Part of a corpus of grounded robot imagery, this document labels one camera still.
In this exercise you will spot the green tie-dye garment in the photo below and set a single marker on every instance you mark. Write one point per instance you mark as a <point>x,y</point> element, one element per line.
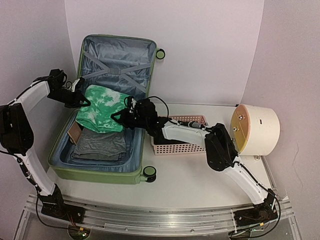
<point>97,116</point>

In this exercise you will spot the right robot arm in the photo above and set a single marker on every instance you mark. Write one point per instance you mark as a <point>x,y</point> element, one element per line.
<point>221,154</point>

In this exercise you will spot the brown card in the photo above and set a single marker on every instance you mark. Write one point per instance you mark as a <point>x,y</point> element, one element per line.
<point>74,133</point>

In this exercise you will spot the pink perforated plastic basket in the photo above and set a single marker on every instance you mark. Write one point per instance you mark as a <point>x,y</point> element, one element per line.
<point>162,146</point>

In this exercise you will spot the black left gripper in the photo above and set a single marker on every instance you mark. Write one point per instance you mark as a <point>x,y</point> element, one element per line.
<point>75,102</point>

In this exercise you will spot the white cylindrical container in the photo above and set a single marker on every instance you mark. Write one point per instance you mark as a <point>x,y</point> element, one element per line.
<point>255,130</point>

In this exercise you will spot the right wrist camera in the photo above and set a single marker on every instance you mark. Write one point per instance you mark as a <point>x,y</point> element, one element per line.
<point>130,103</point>

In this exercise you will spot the black garment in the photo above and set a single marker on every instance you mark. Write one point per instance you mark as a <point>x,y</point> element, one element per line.
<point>162,141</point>

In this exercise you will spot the green hard-shell suitcase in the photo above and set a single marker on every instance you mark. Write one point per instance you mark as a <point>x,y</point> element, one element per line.
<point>124,64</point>

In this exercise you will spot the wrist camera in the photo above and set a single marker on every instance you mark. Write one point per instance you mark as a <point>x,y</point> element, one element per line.
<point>130,103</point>
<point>77,84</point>

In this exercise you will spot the curved aluminium rail base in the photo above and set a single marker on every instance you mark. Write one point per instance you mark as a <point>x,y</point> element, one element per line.
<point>103,218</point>

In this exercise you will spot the grey folded garment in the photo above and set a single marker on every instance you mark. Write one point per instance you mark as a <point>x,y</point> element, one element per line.
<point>93,146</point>

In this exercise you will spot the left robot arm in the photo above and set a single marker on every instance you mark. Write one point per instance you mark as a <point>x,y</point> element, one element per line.
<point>17,139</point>

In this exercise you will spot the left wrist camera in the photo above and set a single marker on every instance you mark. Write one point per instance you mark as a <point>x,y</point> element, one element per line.
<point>77,84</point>

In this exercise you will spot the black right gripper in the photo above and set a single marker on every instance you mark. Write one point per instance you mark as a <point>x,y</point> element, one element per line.
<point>124,122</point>

